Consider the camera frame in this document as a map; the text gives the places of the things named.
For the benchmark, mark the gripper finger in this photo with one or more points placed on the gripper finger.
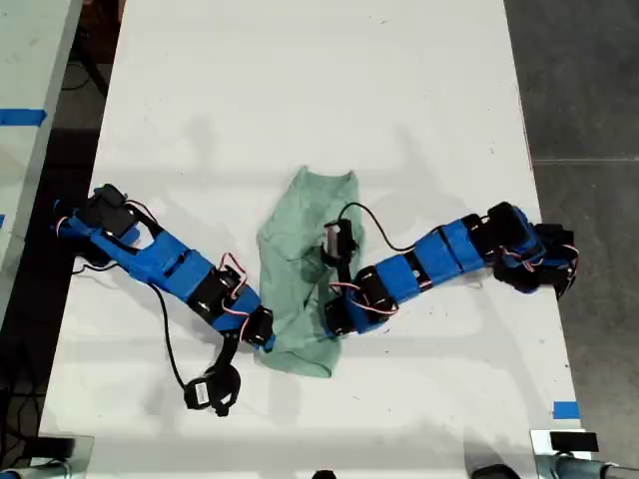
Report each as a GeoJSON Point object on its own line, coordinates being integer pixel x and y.
{"type": "Point", "coordinates": [262, 328]}
{"type": "Point", "coordinates": [335, 313]}

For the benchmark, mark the pale green T-shirt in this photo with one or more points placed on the pale green T-shirt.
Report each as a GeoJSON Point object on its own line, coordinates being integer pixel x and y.
{"type": "Point", "coordinates": [294, 224]}

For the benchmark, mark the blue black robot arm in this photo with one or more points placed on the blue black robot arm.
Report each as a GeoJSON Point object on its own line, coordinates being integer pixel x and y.
{"type": "Point", "coordinates": [439, 252]}
{"type": "Point", "coordinates": [165, 254]}

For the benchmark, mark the short blue tape strip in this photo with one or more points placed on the short blue tape strip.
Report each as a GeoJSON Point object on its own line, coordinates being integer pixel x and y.
{"type": "Point", "coordinates": [566, 410]}

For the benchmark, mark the small black box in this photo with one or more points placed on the small black box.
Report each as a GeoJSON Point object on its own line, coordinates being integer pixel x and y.
{"type": "Point", "coordinates": [573, 441]}
{"type": "Point", "coordinates": [50, 447]}

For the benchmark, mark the grey metal table clamp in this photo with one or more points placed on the grey metal table clamp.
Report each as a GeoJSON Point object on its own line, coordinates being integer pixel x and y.
{"type": "Point", "coordinates": [584, 468]}
{"type": "Point", "coordinates": [40, 469]}

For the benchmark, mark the long blue tape strip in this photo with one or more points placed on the long blue tape strip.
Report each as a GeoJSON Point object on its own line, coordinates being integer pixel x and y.
{"type": "Point", "coordinates": [22, 117]}

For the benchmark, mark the white side table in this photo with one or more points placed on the white side table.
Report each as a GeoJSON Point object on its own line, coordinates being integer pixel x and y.
{"type": "Point", "coordinates": [30, 60]}

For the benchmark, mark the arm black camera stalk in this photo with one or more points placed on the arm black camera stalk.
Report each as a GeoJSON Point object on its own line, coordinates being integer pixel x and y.
{"type": "Point", "coordinates": [344, 272]}
{"type": "Point", "coordinates": [225, 371]}

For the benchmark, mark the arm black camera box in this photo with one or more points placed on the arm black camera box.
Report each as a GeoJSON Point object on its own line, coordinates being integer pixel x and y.
{"type": "Point", "coordinates": [338, 238]}
{"type": "Point", "coordinates": [198, 394]}

